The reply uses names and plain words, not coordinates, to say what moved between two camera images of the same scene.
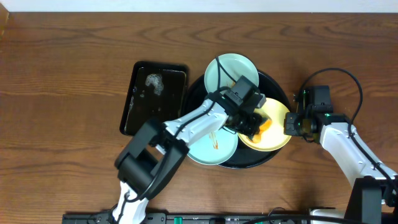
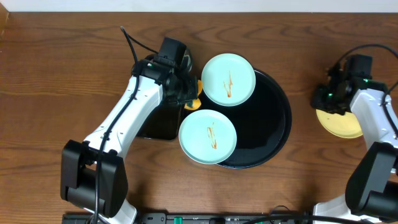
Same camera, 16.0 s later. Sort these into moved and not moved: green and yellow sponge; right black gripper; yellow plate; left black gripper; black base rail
Moved: right black gripper; left black gripper; yellow plate; green and yellow sponge
Not moved: black base rail
